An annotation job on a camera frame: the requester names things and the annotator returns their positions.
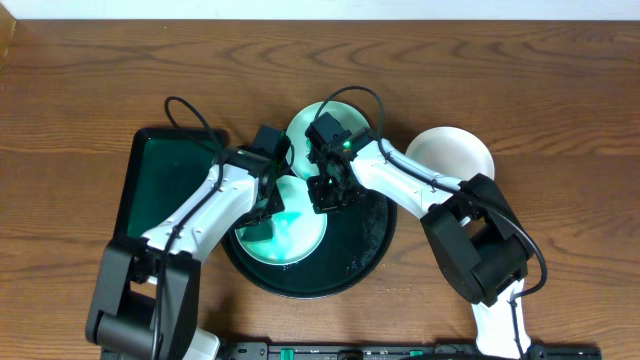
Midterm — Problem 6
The mint green plate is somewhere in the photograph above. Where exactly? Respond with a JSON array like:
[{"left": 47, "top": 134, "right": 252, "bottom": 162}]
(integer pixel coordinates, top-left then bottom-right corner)
[
  {"left": 286, "top": 101, "right": 369, "bottom": 180},
  {"left": 235, "top": 175, "right": 328, "bottom": 266}
]

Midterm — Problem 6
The white plate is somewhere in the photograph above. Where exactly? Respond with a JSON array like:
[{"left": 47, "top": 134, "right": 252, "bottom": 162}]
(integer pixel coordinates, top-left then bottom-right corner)
[{"left": 405, "top": 126, "right": 495, "bottom": 180}]

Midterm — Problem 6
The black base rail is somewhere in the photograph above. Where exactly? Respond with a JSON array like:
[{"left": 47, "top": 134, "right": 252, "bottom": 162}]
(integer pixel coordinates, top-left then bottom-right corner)
[{"left": 216, "top": 342, "right": 602, "bottom": 360}]

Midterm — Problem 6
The green sponge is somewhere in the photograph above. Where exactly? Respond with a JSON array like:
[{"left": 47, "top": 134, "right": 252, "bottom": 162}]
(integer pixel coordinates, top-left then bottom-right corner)
[{"left": 272, "top": 211, "right": 302, "bottom": 244}]

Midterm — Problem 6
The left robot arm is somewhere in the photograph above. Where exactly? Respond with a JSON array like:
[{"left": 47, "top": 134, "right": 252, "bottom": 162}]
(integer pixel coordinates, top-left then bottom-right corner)
[{"left": 85, "top": 126, "right": 291, "bottom": 359}]

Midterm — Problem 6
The rectangular black tray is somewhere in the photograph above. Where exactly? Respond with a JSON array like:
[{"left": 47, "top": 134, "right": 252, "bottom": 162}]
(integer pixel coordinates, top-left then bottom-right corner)
[{"left": 113, "top": 128, "right": 213, "bottom": 238}]

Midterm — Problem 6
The round black tray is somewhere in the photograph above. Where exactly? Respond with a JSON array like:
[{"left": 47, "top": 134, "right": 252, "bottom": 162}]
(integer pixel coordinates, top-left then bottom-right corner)
[{"left": 222, "top": 191, "right": 397, "bottom": 299}]

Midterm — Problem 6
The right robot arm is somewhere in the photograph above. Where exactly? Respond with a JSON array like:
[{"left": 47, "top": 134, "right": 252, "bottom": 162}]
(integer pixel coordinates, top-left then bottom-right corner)
[{"left": 303, "top": 113, "right": 536, "bottom": 359}]

